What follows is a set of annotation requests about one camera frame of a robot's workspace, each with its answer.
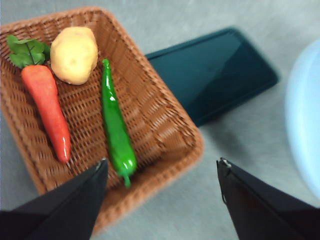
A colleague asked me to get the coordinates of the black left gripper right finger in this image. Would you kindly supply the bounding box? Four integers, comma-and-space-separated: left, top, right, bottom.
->
216, 157, 320, 240

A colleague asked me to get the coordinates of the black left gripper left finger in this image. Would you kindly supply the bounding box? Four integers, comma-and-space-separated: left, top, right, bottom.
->
0, 157, 109, 240

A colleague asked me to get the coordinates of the blue round plate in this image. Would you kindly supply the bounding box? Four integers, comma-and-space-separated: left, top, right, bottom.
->
284, 38, 320, 201

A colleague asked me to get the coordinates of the long green pepper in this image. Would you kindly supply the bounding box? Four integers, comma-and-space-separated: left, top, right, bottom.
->
101, 58, 138, 189

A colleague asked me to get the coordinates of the orange carrot with green leaves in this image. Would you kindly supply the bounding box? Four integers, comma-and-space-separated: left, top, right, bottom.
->
6, 34, 72, 163

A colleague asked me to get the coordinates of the brown wicker basket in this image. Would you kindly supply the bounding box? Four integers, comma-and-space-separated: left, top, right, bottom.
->
0, 6, 205, 236

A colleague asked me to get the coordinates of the black rectangular tray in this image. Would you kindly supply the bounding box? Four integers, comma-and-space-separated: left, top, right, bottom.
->
144, 27, 280, 128

